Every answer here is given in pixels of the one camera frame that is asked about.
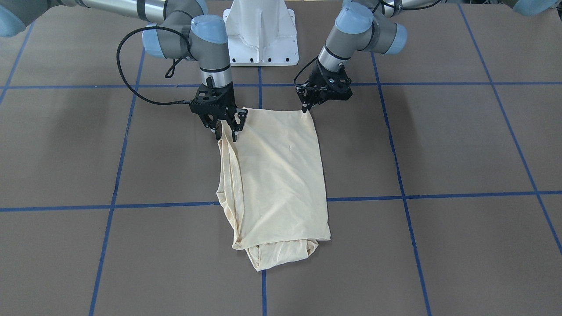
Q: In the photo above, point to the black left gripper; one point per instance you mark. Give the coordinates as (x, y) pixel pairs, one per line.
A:
(319, 79)

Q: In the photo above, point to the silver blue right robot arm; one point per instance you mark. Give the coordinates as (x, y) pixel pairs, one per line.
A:
(177, 30)

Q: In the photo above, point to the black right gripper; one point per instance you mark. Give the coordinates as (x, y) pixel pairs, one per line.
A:
(228, 100)

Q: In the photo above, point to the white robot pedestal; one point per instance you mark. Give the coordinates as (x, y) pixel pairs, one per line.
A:
(261, 33)

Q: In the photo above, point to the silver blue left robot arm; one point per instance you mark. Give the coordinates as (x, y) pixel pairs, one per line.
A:
(373, 30)

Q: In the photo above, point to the cream long-sleeve graphic shirt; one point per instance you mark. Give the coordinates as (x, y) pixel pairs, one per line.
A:
(272, 187)

